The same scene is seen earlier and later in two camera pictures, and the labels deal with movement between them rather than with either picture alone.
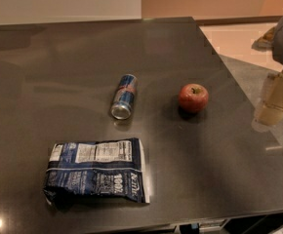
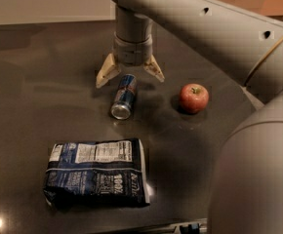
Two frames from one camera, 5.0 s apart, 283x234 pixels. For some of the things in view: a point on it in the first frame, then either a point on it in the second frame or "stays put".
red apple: [193, 97] stays put
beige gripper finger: [279, 97] -> [132, 48]
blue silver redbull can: [124, 97] stays put
